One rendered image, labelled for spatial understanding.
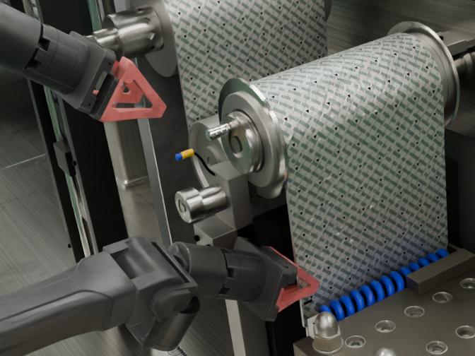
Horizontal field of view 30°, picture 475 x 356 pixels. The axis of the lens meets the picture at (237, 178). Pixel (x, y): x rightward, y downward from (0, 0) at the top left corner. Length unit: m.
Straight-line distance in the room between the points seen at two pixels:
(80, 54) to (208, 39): 0.32
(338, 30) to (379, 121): 0.38
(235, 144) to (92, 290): 0.27
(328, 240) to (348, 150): 0.11
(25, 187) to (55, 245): 0.28
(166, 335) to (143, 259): 0.13
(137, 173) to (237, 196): 0.74
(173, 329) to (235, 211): 0.17
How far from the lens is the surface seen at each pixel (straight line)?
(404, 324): 1.08
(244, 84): 1.01
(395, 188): 1.11
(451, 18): 1.21
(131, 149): 1.76
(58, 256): 1.60
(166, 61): 1.21
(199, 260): 0.96
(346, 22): 1.40
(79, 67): 0.90
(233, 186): 1.06
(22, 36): 0.88
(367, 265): 1.13
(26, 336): 0.85
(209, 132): 1.01
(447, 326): 1.07
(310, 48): 1.28
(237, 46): 1.21
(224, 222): 1.10
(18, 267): 1.60
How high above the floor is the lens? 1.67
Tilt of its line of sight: 26 degrees down
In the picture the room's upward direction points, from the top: 8 degrees counter-clockwise
